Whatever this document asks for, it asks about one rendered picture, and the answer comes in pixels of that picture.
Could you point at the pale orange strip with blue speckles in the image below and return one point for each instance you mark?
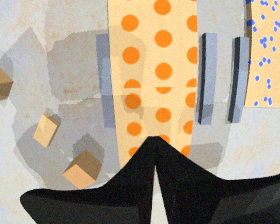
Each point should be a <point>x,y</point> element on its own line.
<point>263,74</point>

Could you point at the orange polka-dot strip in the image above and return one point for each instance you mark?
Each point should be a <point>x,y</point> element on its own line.
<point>153,51</point>

